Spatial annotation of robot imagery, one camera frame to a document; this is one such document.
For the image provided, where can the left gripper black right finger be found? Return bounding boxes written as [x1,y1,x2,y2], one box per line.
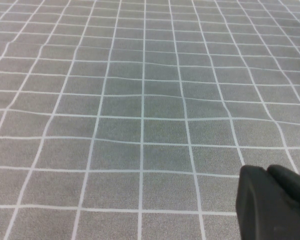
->
[266,164,300,216]

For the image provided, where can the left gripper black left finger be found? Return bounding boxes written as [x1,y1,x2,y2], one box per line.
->
[235,164,300,240]

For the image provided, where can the grey checked tablecloth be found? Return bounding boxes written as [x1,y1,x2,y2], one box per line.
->
[0,0,300,240]

